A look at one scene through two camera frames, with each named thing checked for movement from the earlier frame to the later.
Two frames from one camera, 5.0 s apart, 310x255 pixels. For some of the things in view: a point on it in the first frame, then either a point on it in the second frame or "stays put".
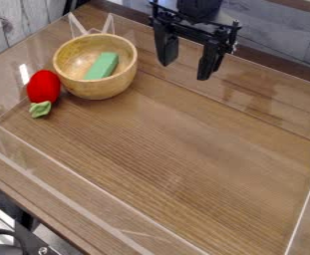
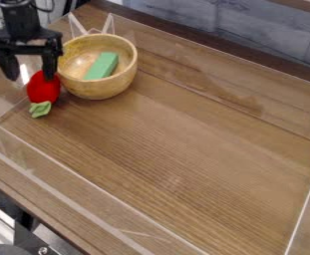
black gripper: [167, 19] -> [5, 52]
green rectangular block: [103, 66] stays put
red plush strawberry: [42, 90] stays put
